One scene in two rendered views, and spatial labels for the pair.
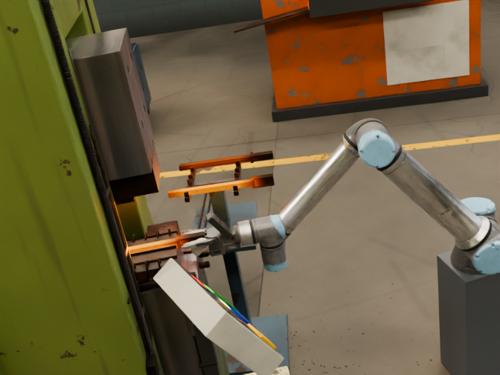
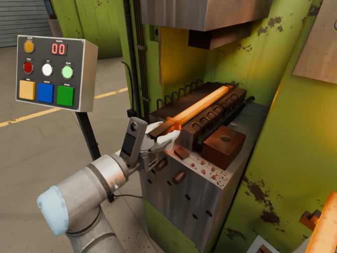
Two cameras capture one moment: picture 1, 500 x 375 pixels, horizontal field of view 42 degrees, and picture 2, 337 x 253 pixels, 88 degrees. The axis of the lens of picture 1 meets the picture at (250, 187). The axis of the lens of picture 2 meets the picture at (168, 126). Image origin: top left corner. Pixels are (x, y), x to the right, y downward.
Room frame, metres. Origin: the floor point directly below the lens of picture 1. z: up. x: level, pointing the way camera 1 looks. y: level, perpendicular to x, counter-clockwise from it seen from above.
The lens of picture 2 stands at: (2.35, -0.06, 1.33)
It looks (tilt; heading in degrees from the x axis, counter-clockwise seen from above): 36 degrees down; 133
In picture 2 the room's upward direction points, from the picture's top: straight up
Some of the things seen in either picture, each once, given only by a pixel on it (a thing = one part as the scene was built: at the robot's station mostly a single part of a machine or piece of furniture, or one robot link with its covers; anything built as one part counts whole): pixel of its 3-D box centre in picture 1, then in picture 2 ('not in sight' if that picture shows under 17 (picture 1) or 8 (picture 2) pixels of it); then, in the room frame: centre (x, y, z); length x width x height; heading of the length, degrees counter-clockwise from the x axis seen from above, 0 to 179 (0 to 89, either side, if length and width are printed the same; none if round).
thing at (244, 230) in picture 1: (244, 232); (109, 173); (2.06, 0.05, 0.98); 0.10 x 0.05 x 0.09; 1
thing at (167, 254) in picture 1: (122, 265); (201, 107); (2.02, 0.51, 0.96); 0.42 x 0.20 x 0.09; 91
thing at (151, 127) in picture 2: (195, 248); (152, 133); (2.01, 0.23, 0.97); 0.09 x 0.03 x 0.06; 108
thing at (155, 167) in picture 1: (95, 178); (215, 1); (2.02, 0.51, 1.32); 0.42 x 0.20 x 0.10; 91
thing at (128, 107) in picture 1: (77, 106); not in sight; (2.06, 0.51, 1.56); 0.42 x 0.39 x 0.40; 91
